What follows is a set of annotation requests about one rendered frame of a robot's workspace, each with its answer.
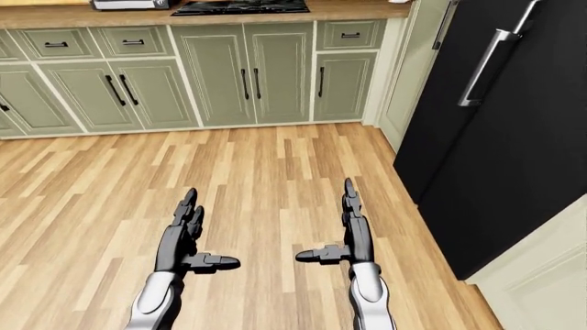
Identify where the black refrigerator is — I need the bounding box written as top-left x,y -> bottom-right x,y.
392,0 -> 587,281

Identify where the silver toaster oven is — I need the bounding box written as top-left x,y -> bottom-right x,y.
89,0 -> 183,12

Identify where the dark slim refrigerator handle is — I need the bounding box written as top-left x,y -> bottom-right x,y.
431,0 -> 460,51

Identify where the cream tall cabinet panel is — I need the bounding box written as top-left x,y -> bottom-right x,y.
361,0 -> 454,154

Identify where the tall green cabinet door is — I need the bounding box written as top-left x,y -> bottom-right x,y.
243,21 -> 316,125
171,23 -> 257,127

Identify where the black cooktop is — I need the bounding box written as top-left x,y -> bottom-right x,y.
170,0 -> 312,17

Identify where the long silver refrigerator handle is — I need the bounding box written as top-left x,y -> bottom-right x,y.
457,0 -> 550,107

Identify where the cream pantry cabinet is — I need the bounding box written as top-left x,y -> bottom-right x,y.
464,192 -> 587,330

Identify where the narrow green cabinet door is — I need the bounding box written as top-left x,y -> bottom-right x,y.
313,52 -> 378,122

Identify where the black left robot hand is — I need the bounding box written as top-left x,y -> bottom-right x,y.
154,187 -> 242,277

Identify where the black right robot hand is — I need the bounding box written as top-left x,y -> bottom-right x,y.
294,176 -> 376,267

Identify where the green cabinet drawer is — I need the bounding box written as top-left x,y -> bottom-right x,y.
88,25 -> 176,59
316,19 -> 388,52
8,27 -> 103,61
0,29 -> 29,62

